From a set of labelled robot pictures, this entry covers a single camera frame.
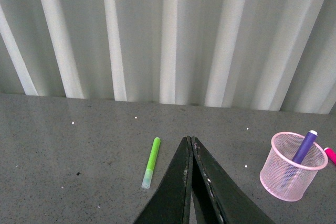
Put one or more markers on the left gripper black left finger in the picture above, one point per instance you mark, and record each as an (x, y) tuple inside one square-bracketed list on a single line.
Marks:
[(172, 200)]

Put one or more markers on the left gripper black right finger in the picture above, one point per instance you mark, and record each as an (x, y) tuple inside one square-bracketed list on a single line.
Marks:
[(218, 199)]

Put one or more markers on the purple marker pen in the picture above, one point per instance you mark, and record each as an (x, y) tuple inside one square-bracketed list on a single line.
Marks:
[(300, 154)]

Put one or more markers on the pink marker pen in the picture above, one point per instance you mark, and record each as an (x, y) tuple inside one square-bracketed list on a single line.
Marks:
[(331, 154)]

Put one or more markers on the pink mesh pen cup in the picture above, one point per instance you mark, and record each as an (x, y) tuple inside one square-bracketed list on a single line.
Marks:
[(292, 164)]

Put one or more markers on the green marker pen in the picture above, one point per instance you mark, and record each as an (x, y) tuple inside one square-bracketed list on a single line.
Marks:
[(151, 163)]

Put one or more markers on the white pleated curtain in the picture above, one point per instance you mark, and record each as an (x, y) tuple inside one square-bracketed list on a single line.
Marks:
[(275, 55)]

